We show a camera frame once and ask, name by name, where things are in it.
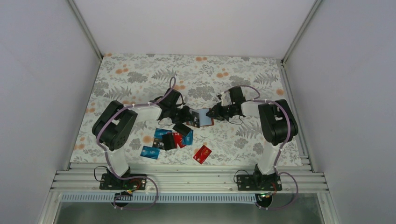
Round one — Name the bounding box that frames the blue card upper left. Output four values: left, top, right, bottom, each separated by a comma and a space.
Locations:
154, 128, 172, 140

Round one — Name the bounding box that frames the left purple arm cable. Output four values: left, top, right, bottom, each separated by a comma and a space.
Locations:
96, 76, 177, 211

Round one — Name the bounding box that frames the black card top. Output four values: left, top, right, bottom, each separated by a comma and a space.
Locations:
172, 123, 191, 137

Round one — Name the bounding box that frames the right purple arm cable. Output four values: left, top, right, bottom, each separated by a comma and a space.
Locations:
224, 85, 299, 211

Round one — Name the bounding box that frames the aluminium rail frame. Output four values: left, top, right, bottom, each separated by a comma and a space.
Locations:
50, 163, 329, 193

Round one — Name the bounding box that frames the red VIP card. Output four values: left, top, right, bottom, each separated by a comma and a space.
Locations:
193, 145, 212, 164

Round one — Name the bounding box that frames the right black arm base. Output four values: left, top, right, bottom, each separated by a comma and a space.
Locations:
235, 173, 283, 191

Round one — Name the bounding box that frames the black card centre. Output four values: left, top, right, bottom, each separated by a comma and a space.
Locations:
162, 133, 177, 151

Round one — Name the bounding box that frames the blue card lower left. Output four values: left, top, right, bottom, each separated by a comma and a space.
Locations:
140, 146, 160, 160

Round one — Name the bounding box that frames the black VIP card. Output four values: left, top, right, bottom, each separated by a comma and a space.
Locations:
152, 138, 164, 150

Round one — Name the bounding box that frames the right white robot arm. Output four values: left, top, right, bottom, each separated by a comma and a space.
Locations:
206, 85, 298, 190

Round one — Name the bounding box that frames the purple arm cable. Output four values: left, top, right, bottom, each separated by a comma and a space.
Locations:
224, 85, 299, 211
96, 76, 177, 211

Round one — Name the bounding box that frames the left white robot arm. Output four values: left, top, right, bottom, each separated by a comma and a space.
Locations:
92, 88, 194, 189

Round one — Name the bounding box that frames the slotted grey cable duct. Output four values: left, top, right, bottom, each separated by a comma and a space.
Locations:
60, 192, 256, 204

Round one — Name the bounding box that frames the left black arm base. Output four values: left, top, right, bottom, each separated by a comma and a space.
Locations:
99, 173, 147, 190

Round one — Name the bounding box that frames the brown leather card holder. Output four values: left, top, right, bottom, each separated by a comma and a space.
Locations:
186, 108, 214, 128

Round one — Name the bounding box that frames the black card bottom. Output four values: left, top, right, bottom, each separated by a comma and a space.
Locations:
191, 111, 200, 128

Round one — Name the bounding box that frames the blue card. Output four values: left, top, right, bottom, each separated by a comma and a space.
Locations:
140, 146, 160, 160
154, 128, 172, 140
182, 130, 193, 145

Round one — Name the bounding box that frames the floral patterned table mat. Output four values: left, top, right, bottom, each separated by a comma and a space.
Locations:
71, 54, 284, 166

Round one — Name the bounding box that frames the red card centre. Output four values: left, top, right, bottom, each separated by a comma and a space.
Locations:
172, 132, 186, 148

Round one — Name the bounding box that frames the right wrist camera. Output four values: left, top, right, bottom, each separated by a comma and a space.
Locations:
219, 92, 232, 106

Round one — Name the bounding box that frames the blue card centre right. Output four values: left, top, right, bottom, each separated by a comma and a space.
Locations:
182, 130, 193, 145

